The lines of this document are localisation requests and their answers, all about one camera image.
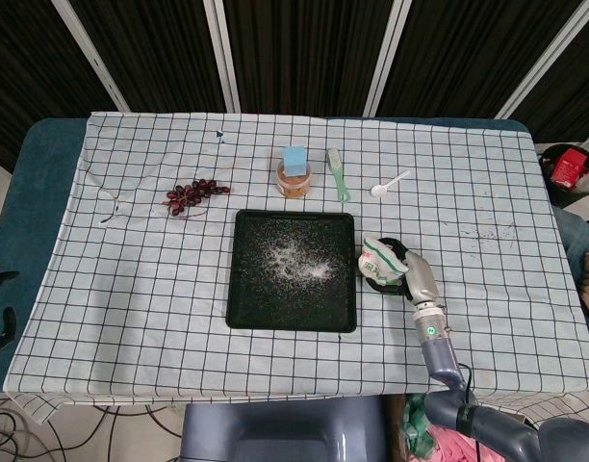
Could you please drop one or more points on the green cloth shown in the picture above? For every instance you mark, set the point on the green cloth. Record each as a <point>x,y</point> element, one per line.
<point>417,428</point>

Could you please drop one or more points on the pink cloth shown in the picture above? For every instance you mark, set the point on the pink cloth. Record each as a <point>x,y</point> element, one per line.
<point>451,443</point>

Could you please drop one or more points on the white checkered tablecloth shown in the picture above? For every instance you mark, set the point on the white checkered tablecloth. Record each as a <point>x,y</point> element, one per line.
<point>140,289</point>

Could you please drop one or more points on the grey blue robot torso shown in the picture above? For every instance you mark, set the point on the grey blue robot torso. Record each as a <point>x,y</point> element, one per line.
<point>275,428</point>

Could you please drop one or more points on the black baking tray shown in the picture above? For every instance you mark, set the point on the black baking tray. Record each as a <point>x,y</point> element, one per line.
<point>256,303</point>

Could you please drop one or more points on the black folding screen white frame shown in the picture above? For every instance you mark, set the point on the black folding screen white frame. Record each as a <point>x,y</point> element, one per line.
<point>155,48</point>

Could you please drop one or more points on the left robot hand black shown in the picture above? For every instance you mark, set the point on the left robot hand black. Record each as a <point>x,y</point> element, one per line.
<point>8,322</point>

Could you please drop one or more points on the blue foam cube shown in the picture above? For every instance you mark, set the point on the blue foam cube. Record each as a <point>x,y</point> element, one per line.
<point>294,159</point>

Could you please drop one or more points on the green white brush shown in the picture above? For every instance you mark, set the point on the green white brush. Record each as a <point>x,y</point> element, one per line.
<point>337,168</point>

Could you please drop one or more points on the red grape bunch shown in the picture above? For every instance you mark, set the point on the red grape bunch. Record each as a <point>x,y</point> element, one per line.
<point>193,191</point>

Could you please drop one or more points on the white green packet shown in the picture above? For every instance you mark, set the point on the white green packet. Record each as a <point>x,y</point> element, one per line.
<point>378,262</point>

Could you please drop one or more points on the red carton box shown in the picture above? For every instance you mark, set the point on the red carton box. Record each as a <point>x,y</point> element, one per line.
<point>569,166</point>

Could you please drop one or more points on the clear jar with rubber bands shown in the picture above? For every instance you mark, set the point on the clear jar with rubber bands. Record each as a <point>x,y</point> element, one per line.
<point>293,185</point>

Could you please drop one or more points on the white plastic spoon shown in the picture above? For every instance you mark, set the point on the white plastic spoon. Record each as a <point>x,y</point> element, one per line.
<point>378,190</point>

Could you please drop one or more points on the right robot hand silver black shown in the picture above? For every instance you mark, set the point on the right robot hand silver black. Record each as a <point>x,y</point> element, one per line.
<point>422,276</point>

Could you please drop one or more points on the black waste bin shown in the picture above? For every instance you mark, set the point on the black waste bin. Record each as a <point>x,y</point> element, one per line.
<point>547,166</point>

